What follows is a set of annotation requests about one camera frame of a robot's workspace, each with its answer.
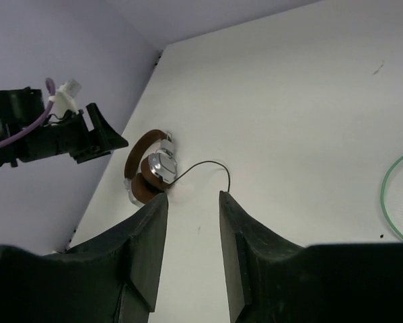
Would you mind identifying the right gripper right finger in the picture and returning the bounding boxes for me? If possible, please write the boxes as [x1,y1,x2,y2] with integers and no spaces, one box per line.
[219,192,403,322]

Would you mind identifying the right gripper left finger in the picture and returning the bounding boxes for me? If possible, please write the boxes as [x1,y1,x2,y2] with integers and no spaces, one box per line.
[0,194,168,322]

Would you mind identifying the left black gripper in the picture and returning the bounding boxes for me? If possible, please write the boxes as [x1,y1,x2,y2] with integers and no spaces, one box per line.
[17,103,129,164]

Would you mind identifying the brown silver headphones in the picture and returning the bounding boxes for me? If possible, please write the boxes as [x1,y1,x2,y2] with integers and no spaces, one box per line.
[124,129,177,207]

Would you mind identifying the thin black headphone cable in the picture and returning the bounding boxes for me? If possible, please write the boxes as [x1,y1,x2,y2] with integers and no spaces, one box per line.
[172,160,231,193]

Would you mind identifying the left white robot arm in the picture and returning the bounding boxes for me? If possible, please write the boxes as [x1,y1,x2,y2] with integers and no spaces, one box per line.
[0,87,129,168]

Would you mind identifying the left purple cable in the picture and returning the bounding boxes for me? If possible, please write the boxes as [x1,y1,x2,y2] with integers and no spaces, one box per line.
[0,77,57,154]

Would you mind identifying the green headphone cable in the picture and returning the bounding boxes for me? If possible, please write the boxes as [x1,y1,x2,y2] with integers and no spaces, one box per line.
[377,146,403,242]

